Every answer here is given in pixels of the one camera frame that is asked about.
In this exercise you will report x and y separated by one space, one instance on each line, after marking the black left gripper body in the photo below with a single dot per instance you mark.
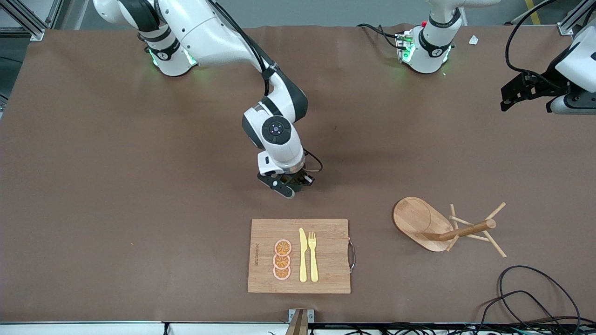
544 83

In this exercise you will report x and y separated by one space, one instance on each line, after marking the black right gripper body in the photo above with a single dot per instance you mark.
295 176

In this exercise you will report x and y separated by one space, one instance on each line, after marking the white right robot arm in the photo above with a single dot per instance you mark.
209 32

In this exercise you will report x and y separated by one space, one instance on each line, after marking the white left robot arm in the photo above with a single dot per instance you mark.
428 56

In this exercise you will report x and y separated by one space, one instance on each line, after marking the white paper scrap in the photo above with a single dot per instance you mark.
473 40

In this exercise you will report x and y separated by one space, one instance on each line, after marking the toy orange slice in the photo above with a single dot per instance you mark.
283 247
281 262

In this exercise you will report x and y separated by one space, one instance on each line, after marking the yellow plastic knife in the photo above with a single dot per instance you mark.
303 260

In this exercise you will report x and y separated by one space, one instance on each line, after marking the bamboo cutting board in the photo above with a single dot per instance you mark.
326 260

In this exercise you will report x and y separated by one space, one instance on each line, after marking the yellow plastic fork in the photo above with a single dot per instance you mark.
313 265

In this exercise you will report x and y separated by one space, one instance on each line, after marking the wooden mug tree stand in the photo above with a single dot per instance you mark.
412 218

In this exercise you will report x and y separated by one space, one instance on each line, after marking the brown table mat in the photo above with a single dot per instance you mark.
139 186

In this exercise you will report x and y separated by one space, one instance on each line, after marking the aluminium frame profile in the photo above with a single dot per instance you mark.
35 32
565 29

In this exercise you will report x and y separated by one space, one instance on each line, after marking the metal table bracket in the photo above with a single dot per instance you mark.
300 321

